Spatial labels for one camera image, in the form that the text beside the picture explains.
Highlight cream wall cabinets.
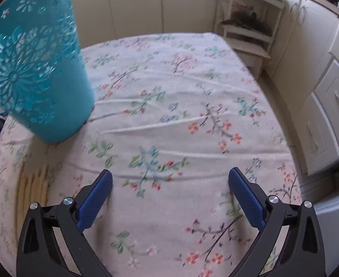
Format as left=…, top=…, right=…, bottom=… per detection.
left=71, top=0, right=220, bottom=48

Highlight teal cut-out plastic basket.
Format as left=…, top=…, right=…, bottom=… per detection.
left=0, top=0, right=96, bottom=144

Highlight floral tablecloth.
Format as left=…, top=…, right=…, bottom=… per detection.
left=0, top=32, right=303, bottom=277

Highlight white shelf rack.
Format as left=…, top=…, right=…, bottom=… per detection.
left=214, top=0, right=287, bottom=78

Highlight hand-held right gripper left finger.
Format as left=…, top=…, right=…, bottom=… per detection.
left=16, top=170, right=114, bottom=277

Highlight cream drawer cabinet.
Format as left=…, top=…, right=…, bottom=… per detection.
left=263, top=0, right=339, bottom=176

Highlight dark pan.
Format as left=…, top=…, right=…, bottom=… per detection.
left=221, top=10, right=272, bottom=33

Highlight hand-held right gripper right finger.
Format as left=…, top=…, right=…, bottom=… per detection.
left=229, top=167, right=327, bottom=277

